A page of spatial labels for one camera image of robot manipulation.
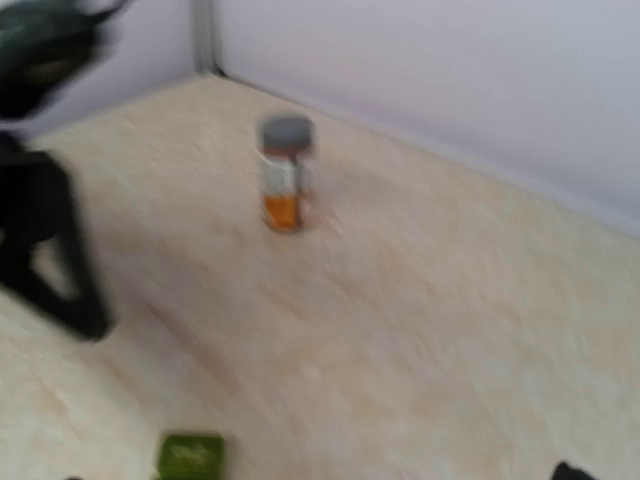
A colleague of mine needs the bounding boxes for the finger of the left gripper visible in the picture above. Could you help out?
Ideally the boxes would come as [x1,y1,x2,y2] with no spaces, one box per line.
[1,132,110,341]

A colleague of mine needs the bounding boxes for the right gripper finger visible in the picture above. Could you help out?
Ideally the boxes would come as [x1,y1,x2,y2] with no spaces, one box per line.
[550,462,596,480]

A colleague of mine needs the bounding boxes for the orange pill bottle grey cap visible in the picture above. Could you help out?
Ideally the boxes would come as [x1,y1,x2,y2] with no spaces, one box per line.
[257,113,315,233]

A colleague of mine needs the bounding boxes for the green weekly pill organizer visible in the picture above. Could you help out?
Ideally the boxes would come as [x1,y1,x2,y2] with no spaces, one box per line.
[155,432,226,480]

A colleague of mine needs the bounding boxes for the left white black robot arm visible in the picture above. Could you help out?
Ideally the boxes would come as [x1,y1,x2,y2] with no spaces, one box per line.
[1,1,127,341]

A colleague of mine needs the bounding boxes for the left aluminium frame post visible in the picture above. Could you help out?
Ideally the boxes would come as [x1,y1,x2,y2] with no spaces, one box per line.
[191,0,227,78]

